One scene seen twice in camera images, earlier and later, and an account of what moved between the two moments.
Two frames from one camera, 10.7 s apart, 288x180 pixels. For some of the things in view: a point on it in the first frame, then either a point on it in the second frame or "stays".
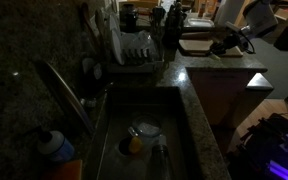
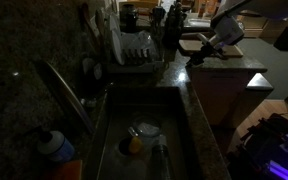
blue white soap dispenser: (54, 144) stays
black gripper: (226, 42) -> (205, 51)
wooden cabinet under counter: (223, 94) stays
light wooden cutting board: (195, 45) stays
